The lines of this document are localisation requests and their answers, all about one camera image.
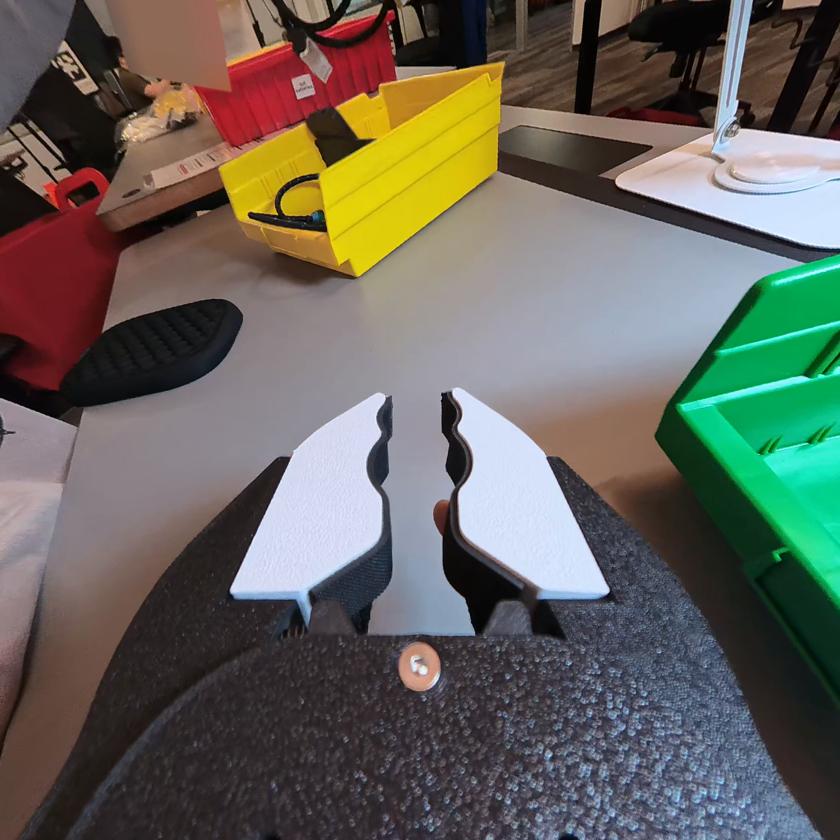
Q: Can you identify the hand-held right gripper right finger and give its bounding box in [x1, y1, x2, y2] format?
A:
[441, 387, 611, 635]

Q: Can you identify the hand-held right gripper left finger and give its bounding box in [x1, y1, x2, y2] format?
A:
[230, 392, 396, 635]

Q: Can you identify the green plastic bin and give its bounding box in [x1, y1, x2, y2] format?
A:
[655, 255, 840, 706]

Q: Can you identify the yellow plastic bin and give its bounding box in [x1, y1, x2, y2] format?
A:
[218, 62, 506, 278]

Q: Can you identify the black mesh wrist rest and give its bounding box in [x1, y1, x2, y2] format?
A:
[60, 298, 244, 408]

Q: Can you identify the red fabric bin white label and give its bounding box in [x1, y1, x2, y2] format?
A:
[0, 167, 132, 395]

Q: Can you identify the white stand base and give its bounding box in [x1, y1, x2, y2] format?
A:
[615, 0, 840, 250]

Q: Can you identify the black bin divider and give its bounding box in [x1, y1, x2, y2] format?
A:
[306, 108, 376, 168]

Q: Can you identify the wood edged desk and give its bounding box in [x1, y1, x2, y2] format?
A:
[97, 115, 244, 234]

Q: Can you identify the red plastic bin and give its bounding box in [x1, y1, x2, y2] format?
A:
[196, 10, 398, 148]

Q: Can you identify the printed tag sign board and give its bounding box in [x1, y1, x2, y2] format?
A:
[51, 41, 98, 96]

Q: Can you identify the black office chair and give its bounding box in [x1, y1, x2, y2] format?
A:
[629, 0, 729, 80]

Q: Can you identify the black cable white tag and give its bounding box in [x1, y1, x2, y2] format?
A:
[269, 0, 395, 83]

